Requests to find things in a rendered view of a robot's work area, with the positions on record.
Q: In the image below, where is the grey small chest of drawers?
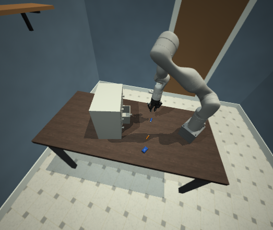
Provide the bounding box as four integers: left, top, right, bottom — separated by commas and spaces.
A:
89, 83, 123, 139

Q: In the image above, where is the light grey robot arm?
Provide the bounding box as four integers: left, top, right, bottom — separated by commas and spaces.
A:
148, 31, 221, 132

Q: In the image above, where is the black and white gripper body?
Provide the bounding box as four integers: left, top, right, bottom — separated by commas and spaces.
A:
150, 98, 160, 106

